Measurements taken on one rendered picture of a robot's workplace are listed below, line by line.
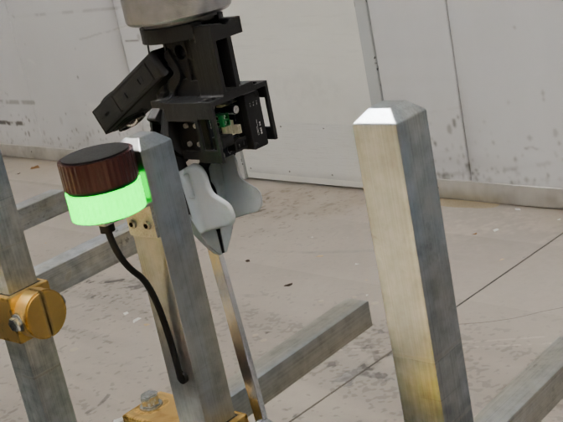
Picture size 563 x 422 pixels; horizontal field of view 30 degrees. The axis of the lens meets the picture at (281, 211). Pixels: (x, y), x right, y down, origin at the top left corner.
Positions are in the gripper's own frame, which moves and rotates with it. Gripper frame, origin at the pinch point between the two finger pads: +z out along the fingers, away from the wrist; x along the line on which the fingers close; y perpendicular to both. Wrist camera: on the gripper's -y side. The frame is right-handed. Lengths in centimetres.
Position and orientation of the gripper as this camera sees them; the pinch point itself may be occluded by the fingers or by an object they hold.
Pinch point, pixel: (212, 239)
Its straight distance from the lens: 95.6
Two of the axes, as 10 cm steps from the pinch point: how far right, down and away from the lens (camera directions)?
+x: 6.4, -3.5, 6.9
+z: 1.9, 9.4, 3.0
